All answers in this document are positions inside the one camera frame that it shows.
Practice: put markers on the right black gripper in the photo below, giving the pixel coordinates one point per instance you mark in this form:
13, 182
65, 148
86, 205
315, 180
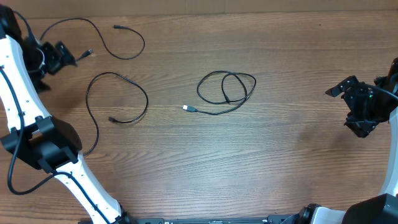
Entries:
362, 127

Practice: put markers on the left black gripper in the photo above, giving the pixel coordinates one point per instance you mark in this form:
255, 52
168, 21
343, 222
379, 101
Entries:
57, 60

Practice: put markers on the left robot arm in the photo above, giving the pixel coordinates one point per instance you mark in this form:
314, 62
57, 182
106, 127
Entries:
37, 138

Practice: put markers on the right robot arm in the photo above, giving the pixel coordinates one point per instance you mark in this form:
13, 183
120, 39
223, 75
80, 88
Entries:
380, 209

